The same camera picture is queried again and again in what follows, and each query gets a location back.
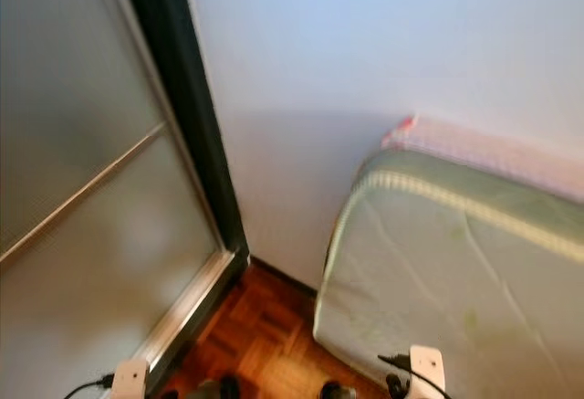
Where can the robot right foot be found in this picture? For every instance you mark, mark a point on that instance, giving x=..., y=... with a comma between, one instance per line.
x=338, y=391

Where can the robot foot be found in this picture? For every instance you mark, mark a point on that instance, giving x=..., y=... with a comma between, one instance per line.
x=224, y=388
x=338, y=391

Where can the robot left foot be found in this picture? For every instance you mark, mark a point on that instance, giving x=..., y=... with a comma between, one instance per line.
x=224, y=388

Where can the pink patterned mattress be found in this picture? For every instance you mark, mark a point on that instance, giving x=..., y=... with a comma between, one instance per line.
x=493, y=148

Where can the frosted glass sliding door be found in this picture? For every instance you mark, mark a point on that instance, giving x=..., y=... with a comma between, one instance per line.
x=73, y=98

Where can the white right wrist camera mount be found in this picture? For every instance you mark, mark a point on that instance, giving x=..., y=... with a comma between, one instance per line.
x=427, y=367

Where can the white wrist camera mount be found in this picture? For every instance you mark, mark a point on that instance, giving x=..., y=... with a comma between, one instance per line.
x=130, y=381
x=427, y=367

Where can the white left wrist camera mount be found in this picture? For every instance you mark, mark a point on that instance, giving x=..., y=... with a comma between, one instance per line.
x=130, y=381

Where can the black door frame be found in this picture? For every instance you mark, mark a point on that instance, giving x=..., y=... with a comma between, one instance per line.
x=178, y=70

